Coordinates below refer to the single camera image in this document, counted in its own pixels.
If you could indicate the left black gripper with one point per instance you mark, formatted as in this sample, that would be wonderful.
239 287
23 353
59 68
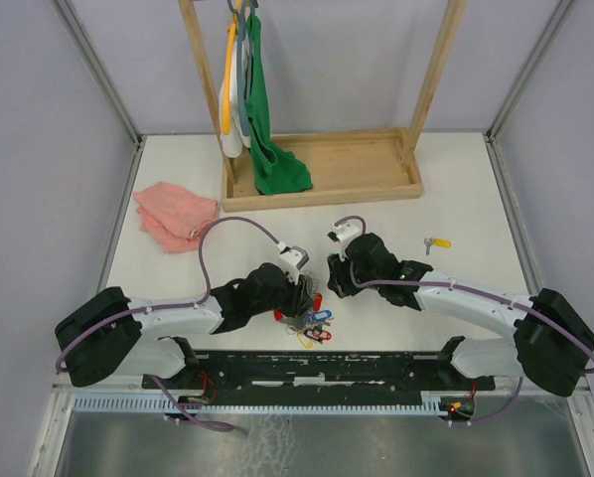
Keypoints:
300 300

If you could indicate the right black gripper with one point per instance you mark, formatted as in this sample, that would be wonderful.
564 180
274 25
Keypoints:
338 281

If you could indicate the grey key holder with rings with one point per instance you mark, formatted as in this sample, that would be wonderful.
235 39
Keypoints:
311 328

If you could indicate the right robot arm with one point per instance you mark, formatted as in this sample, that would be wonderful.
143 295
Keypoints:
541 337

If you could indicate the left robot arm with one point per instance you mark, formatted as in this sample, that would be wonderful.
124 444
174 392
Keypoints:
112 334

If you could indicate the yellow tag key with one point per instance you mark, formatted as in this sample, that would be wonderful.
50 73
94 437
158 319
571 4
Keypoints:
436 242

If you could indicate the wooden clothes rack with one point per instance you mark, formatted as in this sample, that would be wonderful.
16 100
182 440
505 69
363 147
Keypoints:
358 166

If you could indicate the green hanging garment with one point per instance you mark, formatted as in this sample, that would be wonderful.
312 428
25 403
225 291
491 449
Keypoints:
276 171

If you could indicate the pink folded cloth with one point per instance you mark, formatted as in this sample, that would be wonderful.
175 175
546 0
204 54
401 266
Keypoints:
174 217

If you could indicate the white hanging garment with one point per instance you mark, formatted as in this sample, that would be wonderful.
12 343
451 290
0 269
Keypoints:
235 130

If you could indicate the grey clothes hanger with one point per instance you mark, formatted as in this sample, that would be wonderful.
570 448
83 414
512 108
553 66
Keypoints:
243 10

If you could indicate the yellow clothes hanger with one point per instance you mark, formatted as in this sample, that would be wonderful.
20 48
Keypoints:
229 106

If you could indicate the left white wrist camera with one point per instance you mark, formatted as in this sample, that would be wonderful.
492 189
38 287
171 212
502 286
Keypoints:
291 259

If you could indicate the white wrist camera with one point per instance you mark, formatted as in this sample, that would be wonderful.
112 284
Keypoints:
291 259
343 233

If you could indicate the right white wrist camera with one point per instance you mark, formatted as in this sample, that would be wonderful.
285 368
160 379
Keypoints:
343 233

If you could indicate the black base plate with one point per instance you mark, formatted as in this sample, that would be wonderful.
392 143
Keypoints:
217 371

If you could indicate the grey cable duct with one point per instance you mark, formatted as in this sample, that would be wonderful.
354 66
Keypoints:
283 400

